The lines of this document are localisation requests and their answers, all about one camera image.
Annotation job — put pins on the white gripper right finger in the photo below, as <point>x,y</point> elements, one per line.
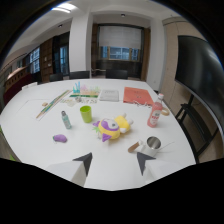
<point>156,167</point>

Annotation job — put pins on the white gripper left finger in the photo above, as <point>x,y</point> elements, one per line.
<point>71,170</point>

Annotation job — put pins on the silver metal can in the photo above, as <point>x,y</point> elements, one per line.
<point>152,145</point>

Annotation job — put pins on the brown white tube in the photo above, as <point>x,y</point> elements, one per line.
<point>135,146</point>

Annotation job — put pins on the small clear spray bottle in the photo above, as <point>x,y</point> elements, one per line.
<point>66,120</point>

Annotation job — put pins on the black screen stand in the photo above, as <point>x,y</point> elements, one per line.
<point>195,128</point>

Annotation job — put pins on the pink drink bottle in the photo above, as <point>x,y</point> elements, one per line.
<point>155,112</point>

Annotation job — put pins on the beige tape roll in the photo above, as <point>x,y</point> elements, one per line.
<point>165,111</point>

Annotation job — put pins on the green plastic cup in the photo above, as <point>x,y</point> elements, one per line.
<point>86,114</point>

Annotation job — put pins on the yellow purple plush toy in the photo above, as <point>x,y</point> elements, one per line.
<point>113,127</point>

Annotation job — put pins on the long green yellow ruler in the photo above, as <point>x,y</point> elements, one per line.
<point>52,104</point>

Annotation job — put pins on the small clear packets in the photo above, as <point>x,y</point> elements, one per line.
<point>80,100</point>

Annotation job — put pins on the small round wooden piece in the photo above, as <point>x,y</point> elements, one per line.
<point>44,104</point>

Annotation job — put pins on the colourful test tube rack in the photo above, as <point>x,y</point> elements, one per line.
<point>86,89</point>

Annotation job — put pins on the white grey book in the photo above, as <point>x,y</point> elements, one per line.
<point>109,95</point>

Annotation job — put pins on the black office chair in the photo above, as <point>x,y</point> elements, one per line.
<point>55,77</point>
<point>79,74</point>
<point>116,73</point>

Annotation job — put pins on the large black display screen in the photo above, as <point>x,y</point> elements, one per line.
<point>200,76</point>

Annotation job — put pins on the white roller window blind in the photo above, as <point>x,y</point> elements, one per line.
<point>120,37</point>

